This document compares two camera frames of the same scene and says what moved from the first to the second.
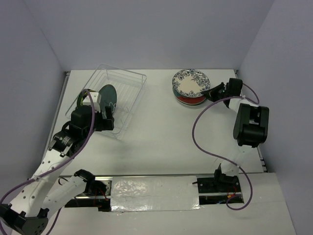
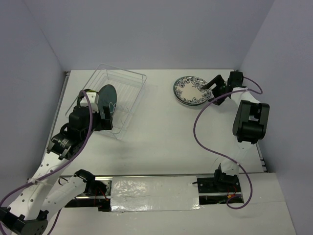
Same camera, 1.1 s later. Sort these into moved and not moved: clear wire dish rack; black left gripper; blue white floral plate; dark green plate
Moved: blue white floral plate
Not moved: clear wire dish rack; dark green plate; black left gripper
